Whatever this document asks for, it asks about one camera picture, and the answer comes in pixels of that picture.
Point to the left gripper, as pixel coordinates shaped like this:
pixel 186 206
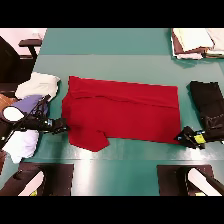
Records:
pixel 58 126

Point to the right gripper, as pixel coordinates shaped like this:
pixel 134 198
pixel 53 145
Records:
pixel 190 136

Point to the red T-shirt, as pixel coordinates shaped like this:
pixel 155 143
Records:
pixel 123 113

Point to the purple garment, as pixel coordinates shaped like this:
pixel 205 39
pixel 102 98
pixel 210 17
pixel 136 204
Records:
pixel 30 102

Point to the white garment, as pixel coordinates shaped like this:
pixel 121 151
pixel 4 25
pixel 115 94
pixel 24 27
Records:
pixel 21 145

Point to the black garment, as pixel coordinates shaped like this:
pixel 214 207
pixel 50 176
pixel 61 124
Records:
pixel 206 96

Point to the brown folded garment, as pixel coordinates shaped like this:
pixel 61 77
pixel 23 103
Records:
pixel 181 50

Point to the cream folded garment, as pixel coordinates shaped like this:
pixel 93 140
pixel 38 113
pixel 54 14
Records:
pixel 191 38

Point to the pale folded garment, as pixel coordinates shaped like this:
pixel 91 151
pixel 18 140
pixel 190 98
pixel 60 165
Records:
pixel 216 40

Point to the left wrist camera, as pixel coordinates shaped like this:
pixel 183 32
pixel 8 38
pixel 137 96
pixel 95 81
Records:
pixel 46 98

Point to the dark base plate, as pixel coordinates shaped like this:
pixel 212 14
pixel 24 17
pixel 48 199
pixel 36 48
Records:
pixel 60 180
pixel 170 180

